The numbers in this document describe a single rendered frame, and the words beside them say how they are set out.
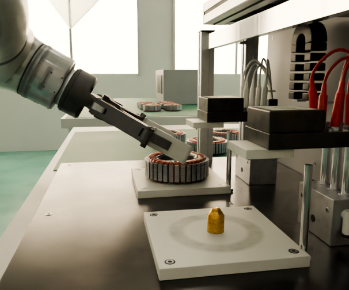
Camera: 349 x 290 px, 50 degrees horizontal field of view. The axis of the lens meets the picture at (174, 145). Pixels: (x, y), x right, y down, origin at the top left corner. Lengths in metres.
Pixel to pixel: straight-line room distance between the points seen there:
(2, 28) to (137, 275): 0.30
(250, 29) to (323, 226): 0.30
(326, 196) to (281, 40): 0.47
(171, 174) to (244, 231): 0.20
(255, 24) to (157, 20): 4.65
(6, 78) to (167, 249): 0.35
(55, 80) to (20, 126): 4.68
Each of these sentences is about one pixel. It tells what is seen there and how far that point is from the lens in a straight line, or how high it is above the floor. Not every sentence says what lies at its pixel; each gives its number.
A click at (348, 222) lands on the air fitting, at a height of 0.80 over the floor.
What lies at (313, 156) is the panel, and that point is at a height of 0.81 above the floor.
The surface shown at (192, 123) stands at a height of 0.88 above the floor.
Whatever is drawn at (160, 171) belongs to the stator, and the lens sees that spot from 0.61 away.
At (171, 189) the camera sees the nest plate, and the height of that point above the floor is 0.78.
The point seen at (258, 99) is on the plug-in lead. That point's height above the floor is 0.91.
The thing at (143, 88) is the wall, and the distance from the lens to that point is 5.14.
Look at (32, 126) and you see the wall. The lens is 5.24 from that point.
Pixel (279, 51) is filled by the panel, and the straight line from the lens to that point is 0.86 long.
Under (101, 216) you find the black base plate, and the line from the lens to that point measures 0.52.
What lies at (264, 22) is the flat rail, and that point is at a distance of 0.54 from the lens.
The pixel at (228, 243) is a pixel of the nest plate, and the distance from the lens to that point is 0.41.
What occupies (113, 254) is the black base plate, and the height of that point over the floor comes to 0.77.
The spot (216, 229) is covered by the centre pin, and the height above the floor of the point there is 0.79.
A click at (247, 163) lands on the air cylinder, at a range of 0.67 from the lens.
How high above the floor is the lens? 0.95
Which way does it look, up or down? 10 degrees down
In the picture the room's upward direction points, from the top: straight up
